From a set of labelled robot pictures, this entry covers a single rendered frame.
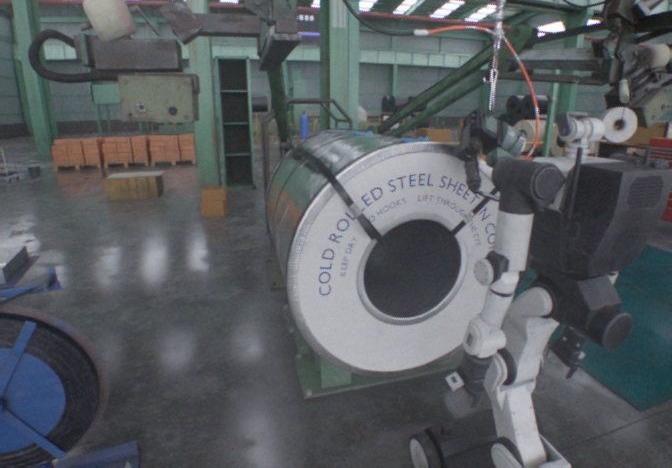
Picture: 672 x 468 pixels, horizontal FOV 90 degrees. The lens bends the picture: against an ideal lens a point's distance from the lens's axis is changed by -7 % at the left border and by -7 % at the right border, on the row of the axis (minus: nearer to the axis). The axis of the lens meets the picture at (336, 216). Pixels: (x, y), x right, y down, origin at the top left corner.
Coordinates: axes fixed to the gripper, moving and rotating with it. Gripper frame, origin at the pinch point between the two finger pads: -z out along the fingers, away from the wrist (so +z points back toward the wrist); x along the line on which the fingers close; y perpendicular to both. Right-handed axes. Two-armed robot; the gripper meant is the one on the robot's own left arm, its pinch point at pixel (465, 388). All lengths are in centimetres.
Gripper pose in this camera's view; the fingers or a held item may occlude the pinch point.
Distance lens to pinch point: 143.1
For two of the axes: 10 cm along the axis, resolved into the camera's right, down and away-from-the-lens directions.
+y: -9.6, 0.8, -2.7
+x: -2.8, -4.5, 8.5
